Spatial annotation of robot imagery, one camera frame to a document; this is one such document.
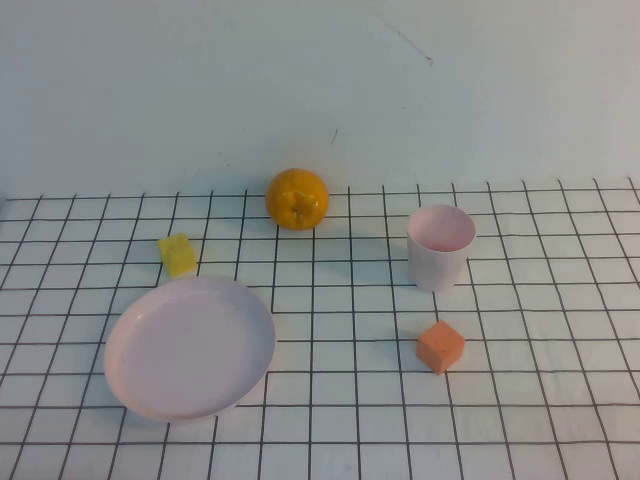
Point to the pale pink plastic cup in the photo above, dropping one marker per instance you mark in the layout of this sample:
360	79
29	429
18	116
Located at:
435	270

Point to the white black-grid table cloth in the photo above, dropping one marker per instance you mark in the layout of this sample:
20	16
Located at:
350	425

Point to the pale pink round plate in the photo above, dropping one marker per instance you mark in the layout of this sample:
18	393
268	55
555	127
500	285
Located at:
190	350

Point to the yellow foam cube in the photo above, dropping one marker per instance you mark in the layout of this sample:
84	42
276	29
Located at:
177	256

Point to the orange foam cube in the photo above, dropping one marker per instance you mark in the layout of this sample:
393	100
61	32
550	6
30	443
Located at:
440	347

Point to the orange fruit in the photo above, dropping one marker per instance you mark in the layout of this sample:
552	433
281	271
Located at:
297	200

